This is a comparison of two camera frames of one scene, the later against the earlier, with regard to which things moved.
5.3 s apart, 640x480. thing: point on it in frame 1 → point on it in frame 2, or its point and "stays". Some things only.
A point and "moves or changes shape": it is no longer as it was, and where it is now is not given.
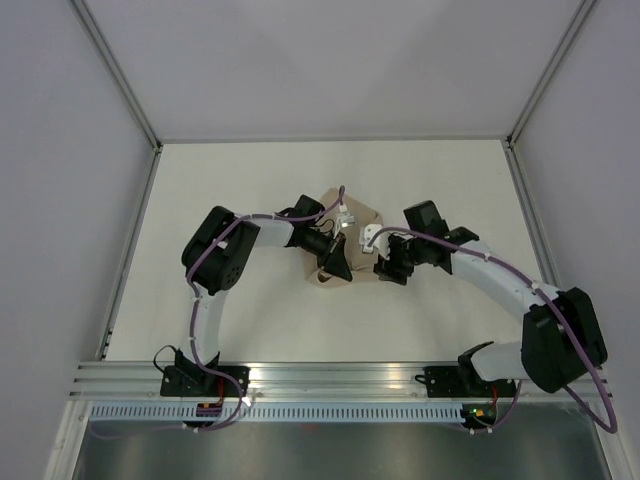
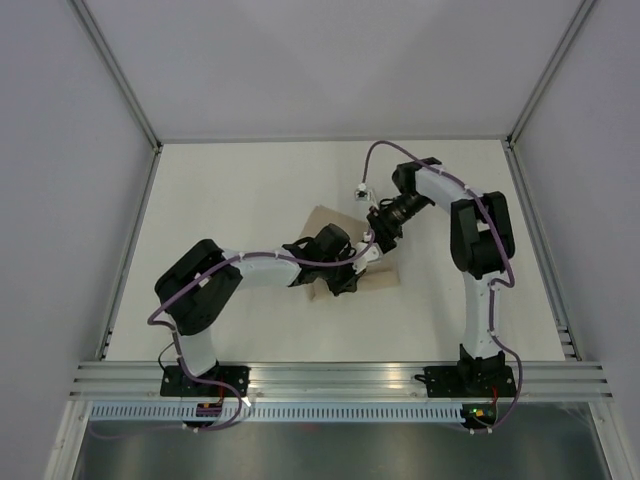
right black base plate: (450, 382) stays
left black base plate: (195, 381) stays
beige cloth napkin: (351, 217) moves or changes shape
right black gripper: (386, 269) → (384, 230)
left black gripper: (332, 260) → (347, 285)
